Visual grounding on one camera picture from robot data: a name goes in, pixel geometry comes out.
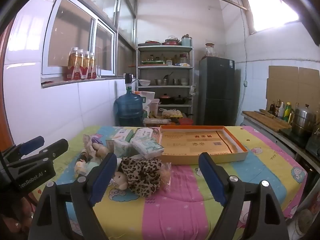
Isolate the sliding window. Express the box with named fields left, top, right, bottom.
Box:
left=41, top=0, right=118, bottom=77

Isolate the green yellow bottle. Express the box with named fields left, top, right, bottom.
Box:
left=284, top=102, right=292, bottom=123

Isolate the glass jar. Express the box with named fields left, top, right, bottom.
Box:
left=205, top=43, right=217, bottom=57

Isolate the steel steamer pot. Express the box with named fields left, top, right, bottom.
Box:
left=291, top=104, right=318, bottom=137

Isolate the cardboard wall sheet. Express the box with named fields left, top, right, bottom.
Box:
left=265, top=65, right=320, bottom=110

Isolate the red pot glass lid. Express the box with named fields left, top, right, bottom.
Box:
left=162, top=37, right=182, bottom=46

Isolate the mint green plush toy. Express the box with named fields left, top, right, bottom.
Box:
left=82, top=161, right=102, bottom=178

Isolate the grey kitchen counter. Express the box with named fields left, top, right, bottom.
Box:
left=241, top=111, right=320, bottom=175

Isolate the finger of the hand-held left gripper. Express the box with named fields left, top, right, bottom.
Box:
left=2, top=136, right=45, bottom=165
left=7, top=138, right=69, bottom=169

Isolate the small dark soft toy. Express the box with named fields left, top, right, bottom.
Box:
left=75, top=152, right=89, bottom=174

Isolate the pink white bag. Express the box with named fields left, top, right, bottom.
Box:
left=147, top=99, right=160, bottom=115

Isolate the egg tray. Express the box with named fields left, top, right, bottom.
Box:
left=161, top=109, right=184, bottom=119

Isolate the metal shelf rack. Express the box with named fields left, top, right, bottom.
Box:
left=136, top=44, right=194, bottom=117

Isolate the high window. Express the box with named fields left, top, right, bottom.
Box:
left=240, top=0, right=300, bottom=35

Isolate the colourful printed blanket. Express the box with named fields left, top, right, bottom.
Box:
left=32, top=125, right=308, bottom=240

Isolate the black frying pan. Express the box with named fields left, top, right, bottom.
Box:
left=173, top=95, right=193, bottom=105

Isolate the white green flour bag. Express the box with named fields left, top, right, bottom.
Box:
left=139, top=91, right=156, bottom=105

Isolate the blue label tissue pack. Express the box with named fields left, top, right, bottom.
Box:
left=111, top=128, right=134, bottom=143

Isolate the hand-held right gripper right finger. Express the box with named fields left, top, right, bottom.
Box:
left=198, top=152, right=287, bottom=240

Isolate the dark refrigerator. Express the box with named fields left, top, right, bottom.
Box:
left=198, top=57, right=235, bottom=126

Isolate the noodle pack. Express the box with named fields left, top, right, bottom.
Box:
left=143, top=118, right=168, bottom=127

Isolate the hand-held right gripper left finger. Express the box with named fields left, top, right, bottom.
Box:
left=27, top=152, right=118, bottom=240

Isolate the black water pump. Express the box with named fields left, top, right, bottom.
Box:
left=124, top=73, right=138, bottom=94

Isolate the blue water jug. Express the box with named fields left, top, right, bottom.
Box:
left=114, top=92, right=144, bottom=127

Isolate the orange cardboard box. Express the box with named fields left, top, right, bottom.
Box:
left=158, top=125, right=248, bottom=165

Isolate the green print tissue pack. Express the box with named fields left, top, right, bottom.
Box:
left=132, top=127, right=160, bottom=140
left=130, top=137, right=165, bottom=159
left=106, top=140, right=133, bottom=159

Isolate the purple dress plush bear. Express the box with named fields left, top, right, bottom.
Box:
left=90, top=135, right=112, bottom=160

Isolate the person's left hand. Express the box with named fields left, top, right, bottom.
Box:
left=0, top=196, right=38, bottom=240

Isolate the leopard dress plush bear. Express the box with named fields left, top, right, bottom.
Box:
left=111, top=156, right=173, bottom=197

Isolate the wooden handle utensil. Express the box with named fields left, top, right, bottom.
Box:
left=255, top=109, right=275, bottom=118

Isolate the wooden cutting board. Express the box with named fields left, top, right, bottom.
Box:
left=242, top=110, right=292, bottom=133

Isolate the black induction cooker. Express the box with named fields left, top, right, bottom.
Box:
left=279, top=127, right=312, bottom=148

